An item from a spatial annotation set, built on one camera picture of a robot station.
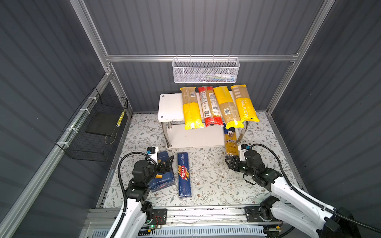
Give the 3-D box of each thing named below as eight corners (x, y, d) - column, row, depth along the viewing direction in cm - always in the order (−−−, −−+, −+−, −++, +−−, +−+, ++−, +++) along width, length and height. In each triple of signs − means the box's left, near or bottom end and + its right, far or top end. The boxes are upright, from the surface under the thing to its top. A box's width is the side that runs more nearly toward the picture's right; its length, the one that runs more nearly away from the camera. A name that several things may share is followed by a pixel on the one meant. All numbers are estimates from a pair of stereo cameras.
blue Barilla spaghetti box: (179, 198, 81) (178, 196, 78) (177, 156, 98) (177, 153, 95) (192, 197, 81) (192, 195, 78) (188, 155, 98) (188, 151, 95)
